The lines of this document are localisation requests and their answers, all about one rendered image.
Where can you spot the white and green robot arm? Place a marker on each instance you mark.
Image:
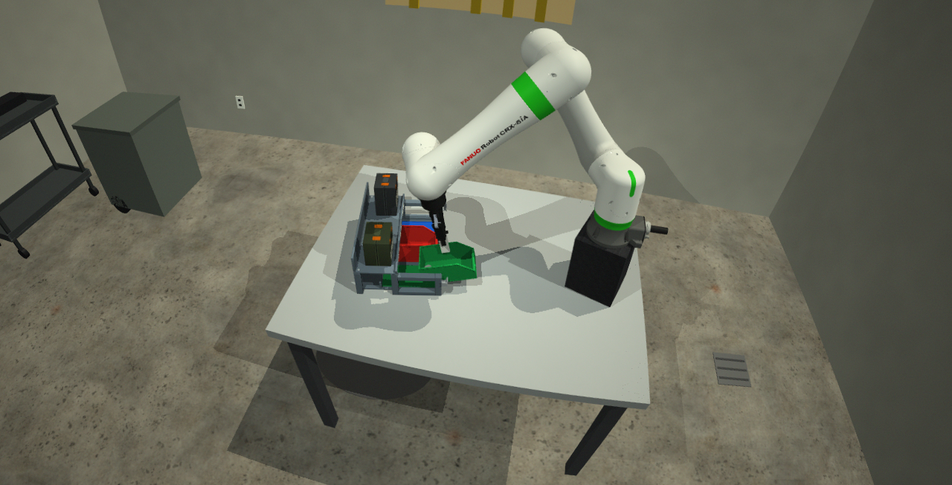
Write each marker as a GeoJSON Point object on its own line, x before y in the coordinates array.
{"type": "Point", "coordinates": [551, 84]}

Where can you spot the green bin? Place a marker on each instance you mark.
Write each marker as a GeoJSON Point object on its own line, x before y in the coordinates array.
{"type": "Point", "coordinates": [458, 264]}

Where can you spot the red bin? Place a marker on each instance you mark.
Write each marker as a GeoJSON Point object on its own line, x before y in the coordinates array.
{"type": "Point", "coordinates": [412, 237]}

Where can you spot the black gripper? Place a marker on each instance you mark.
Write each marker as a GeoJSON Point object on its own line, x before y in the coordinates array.
{"type": "Point", "coordinates": [435, 209]}

